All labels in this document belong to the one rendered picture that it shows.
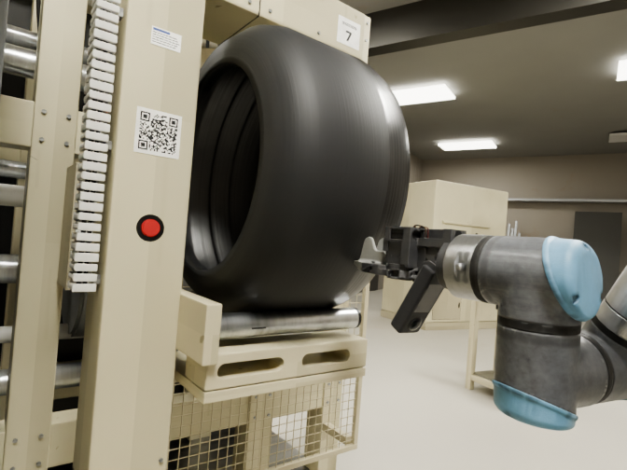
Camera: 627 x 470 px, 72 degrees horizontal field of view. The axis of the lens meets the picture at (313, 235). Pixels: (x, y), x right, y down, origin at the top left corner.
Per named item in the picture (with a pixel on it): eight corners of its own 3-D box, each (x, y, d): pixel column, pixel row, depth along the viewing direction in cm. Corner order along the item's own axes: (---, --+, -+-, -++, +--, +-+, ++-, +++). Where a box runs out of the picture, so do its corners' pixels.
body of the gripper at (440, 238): (411, 229, 73) (476, 231, 63) (408, 280, 73) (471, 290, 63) (380, 226, 68) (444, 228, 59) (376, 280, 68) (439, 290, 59)
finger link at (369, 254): (357, 236, 78) (396, 238, 71) (355, 269, 78) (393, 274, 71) (344, 235, 76) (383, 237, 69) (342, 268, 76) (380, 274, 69)
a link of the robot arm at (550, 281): (572, 332, 45) (578, 236, 45) (466, 311, 55) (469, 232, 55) (606, 324, 50) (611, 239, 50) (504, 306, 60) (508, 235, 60)
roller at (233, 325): (207, 344, 71) (211, 318, 71) (197, 335, 75) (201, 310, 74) (360, 331, 92) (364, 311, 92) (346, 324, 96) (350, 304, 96)
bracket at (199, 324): (202, 367, 67) (206, 304, 67) (132, 318, 98) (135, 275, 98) (221, 365, 69) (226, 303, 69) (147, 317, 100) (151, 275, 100)
